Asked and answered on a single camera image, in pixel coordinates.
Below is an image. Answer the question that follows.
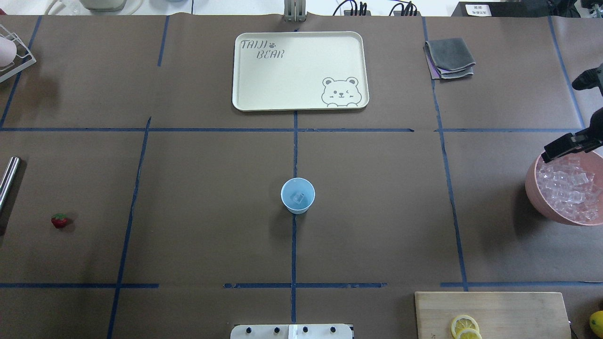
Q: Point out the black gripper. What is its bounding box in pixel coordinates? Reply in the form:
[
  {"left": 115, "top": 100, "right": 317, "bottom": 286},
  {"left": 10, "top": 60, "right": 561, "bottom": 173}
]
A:
[{"left": 541, "top": 107, "right": 603, "bottom": 163}]

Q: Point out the clear ice cube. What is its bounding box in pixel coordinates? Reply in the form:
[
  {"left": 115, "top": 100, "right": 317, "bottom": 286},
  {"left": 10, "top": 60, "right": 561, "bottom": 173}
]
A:
[{"left": 291, "top": 192, "right": 304, "bottom": 206}]

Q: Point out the red strawberry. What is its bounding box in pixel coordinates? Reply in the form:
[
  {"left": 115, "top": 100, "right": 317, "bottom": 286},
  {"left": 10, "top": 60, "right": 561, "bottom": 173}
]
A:
[{"left": 51, "top": 214, "right": 70, "bottom": 229}]

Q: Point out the pink bowl of ice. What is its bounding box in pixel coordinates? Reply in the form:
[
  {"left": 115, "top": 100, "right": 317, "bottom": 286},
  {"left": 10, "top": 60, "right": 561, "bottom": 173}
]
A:
[{"left": 525, "top": 152, "right": 603, "bottom": 226}]

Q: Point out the light blue paper cup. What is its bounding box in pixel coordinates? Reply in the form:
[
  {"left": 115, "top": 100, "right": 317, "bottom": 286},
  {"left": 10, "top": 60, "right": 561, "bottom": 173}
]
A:
[{"left": 280, "top": 178, "right": 316, "bottom": 215}]

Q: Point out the grey folded cloth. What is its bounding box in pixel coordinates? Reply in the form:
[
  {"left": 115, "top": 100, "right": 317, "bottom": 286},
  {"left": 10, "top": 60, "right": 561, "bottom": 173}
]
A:
[{"left": 424, "top": 37, "right": 476, "bottom": 80}]

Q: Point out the whole yellow lemon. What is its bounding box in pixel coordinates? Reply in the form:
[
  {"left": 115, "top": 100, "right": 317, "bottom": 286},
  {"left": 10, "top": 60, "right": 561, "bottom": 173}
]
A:
[{"left": 589, "top": 310, "right": 603, "bottom": 339}]

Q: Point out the wooden cutting board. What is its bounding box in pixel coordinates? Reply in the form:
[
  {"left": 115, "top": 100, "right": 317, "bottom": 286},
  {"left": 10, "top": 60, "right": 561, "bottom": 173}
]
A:
[{"left": 414, "top": 291, "right": 571, "bottom": 339}]

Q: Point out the lemon slice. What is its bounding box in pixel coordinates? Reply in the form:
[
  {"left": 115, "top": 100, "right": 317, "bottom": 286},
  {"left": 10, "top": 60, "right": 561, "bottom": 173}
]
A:
[
  {"left": 450, "top": 314, "right": 481, "bottom": 339},
  {"left": 455, "top": 328, "right": 482, "bottom": 339}
]

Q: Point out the cream bear serving tray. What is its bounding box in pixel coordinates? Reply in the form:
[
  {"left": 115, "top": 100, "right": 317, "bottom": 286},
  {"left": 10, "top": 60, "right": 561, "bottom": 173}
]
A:
[{"left": 232, "top": 32, "right": 370, "bottom": 112}]

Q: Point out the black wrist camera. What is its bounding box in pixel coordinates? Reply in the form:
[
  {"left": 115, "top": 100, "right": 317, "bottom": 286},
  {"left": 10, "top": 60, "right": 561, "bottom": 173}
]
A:
[{"left": 571, "top": 64, "right": 603, "bottom": 94}]

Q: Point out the aluminium frame post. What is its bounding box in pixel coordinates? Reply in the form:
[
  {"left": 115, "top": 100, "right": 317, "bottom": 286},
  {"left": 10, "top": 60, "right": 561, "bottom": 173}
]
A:
[{"left": 284, "top": 0, "right": 307, "bottom": 22}]

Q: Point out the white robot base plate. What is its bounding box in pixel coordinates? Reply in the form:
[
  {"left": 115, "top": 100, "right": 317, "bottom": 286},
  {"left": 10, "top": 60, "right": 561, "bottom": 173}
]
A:
[{"left": 230, "top": 323, "right": 355, "bottom": 339}]

